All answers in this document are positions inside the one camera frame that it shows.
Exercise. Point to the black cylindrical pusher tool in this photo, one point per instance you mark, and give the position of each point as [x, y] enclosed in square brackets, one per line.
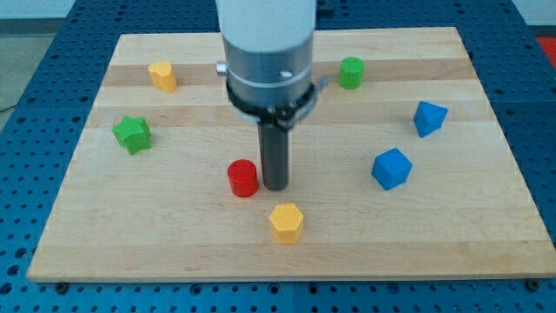
[273, 143]

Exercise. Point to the red cylinder block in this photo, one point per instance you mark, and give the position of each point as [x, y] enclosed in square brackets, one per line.
[242, 177]

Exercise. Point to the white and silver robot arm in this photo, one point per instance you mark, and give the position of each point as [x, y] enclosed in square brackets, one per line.
[268, 65]

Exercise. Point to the yellow hexagon block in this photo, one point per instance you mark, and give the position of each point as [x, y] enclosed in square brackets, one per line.
[286, 223]

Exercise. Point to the green cylinder block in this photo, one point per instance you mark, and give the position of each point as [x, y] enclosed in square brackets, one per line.
[351, 73]

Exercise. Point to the blue cube block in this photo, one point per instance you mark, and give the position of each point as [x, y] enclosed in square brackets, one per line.
[391, 169]

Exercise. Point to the wooden board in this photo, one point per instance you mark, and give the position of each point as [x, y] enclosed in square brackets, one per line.
[167, 214]

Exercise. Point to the yellow heart block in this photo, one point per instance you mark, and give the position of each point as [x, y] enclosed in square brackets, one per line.
[163, 76]

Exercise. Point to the green star block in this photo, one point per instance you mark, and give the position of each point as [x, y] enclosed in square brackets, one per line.
[133, 134]

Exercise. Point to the blue triangular block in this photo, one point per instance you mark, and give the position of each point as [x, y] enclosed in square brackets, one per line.
[428, 118]

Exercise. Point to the blue perforated table plate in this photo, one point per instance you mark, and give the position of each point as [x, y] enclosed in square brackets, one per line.
[39, 139]

